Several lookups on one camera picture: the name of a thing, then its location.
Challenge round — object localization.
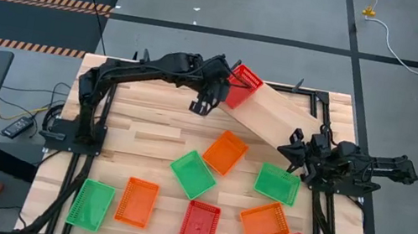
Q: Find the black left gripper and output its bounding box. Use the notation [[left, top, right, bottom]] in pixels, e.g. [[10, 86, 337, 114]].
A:
[[187, 50, 257, 123]]

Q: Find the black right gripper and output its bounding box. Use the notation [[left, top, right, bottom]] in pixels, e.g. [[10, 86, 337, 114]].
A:
[[273, 125, 335, 187]]

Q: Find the green plastic mesh basket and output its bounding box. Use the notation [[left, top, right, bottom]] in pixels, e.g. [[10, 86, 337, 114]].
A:
[[250, 160, 305, 209], [165, 146, 223, 205], [64, 175, 118, 234]]

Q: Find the orange plastic mesh basket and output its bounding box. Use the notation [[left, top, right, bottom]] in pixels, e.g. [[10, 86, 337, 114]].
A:
[[112, 174, 162, 231], [235, 195, 296, 234], [199, 126, 252, 180]]

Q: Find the wooden shelf with black legs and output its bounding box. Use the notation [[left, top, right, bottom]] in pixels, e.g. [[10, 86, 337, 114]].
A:
[[211, 57, 332, 159]]

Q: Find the black clamp lever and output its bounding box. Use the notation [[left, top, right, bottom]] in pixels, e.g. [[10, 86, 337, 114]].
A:
[[290, 76, 306, 96], [138, 47, 154, 70]]

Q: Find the black power adapter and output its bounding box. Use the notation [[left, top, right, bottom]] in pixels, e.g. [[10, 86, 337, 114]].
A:
[[0, 112, 36, 143]]

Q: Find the black aluminium table frame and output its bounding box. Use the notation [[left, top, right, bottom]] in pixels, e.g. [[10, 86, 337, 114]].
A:
[[13, 44, 399, 234]]

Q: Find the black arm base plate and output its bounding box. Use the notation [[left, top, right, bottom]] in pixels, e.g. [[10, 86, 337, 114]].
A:
[[42, 114, 109, 159], [305, 167, 380, 202]]

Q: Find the white floor cable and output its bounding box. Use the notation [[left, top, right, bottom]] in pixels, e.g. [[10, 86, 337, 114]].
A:
[[353, 0, 418, 91]]

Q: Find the yellow cable connector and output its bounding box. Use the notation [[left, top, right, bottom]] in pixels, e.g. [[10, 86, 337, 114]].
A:
[[361, 4, 378, 18]]

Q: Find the yellow floor cable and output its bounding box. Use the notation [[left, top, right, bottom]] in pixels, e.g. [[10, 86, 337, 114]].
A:
[[0, 96, 52, 128]]

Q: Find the black floor cable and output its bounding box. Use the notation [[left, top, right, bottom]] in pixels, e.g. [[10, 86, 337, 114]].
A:
[[0, 71, 73, 101]]

